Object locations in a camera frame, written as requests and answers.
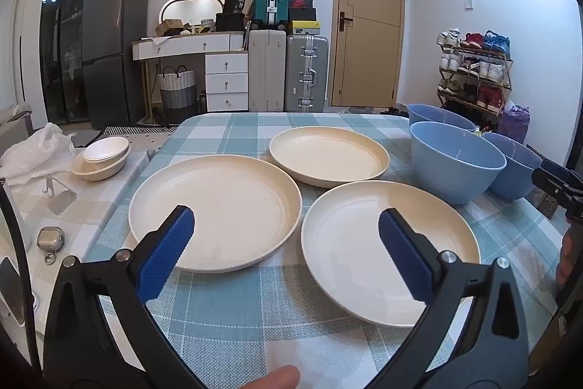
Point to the blue bowl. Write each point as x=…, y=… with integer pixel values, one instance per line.
x=432, y=115
x=510, y=179
x=455, y=179

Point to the small cream bowl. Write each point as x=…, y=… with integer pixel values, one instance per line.
x=104, y=149

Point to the open cardboard box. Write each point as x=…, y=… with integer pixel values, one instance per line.
x=169, y=26

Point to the earbud case with keyring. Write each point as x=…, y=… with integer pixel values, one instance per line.
x=49, y=238

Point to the yellow black shoe box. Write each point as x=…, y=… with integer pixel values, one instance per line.
x=305, y=27

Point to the white plastic bag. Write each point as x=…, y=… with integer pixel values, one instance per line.
x=32, y=152

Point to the purple plastic bag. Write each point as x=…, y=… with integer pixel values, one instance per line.
x=514, y=124

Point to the tan wooden door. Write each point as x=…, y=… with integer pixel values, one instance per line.
x=366, y=29

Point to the cream plate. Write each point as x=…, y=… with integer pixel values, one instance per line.
x=346, y=234
x=218, y=206
x=328, y=152

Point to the metal phone stand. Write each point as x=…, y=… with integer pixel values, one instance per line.
x=59, y=200

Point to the patterned cardboard box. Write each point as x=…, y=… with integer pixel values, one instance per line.
x=549, y=204

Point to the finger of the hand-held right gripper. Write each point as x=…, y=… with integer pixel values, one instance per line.
x=553, y=188
x=562, y=175

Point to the plain black shoe box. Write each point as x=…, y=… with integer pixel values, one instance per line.
x=303, y=14

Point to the silver suitcase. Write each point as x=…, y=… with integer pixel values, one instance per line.
x=306, y=70

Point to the person's left hand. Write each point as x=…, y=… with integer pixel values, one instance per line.
x=273, y=377

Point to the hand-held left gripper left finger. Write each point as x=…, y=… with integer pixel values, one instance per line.
x=169, y=250

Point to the woven laundry basket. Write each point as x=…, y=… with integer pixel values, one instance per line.
x=177, y=93

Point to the oval vanity mirror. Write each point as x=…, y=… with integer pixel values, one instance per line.
x=191, y=13

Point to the black paper bag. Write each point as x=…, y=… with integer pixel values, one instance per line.
x=236, y=4

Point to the pale checked cloth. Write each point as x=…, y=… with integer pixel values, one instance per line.
x=100, y=206

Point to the metal shoe rack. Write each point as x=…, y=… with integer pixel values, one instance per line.
x=509, y=74

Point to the white vanity desk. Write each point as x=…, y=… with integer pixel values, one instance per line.
x=225, y=74

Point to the red logo shoe box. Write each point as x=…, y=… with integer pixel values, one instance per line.
x=302, y=3

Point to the scattered shoes and slippers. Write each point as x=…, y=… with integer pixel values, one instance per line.
x=391, y=111

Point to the beige suitcase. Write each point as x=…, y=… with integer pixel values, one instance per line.
x=268, y=70

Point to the grey fridge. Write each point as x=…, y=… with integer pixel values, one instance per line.
x=114, y=29

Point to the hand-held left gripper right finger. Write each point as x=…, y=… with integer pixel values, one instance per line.
x=405, y=252

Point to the black glass cabinet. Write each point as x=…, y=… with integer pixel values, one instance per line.
x=63, y=6

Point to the person's right hand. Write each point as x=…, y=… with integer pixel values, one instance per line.
x=566, y=257

